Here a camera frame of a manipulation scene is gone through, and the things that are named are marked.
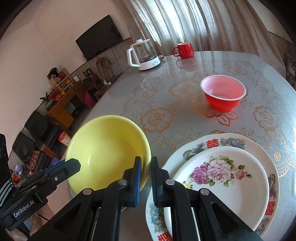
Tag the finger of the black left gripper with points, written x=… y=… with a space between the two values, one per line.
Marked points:
x=53 y=175

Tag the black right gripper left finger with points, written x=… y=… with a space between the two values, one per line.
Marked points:
x=95 y=215

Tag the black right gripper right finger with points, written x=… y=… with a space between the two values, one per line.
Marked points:
x=196 y=215

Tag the small pink rose plate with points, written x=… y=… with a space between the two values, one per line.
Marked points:
x=235 y=176

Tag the yellow bowl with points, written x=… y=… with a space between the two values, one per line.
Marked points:
x=105 y=147

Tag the white plate red characters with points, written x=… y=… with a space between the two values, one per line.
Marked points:
x=155 y=216

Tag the black chair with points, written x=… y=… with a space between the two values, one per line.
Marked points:
x=43 y=137

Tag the wooden cabinet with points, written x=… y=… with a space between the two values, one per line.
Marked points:
x=59 y=113

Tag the red plastic bowl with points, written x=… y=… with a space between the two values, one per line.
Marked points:
x=222 y=92

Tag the white glass electric kettle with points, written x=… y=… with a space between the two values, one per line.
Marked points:
x=142 y=55

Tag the red mug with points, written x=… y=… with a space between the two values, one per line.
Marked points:
x=183 y=50

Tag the beige curtain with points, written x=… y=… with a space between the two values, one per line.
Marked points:
x=207 y=25

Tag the black wall television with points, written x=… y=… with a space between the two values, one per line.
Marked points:
x=100 y=37

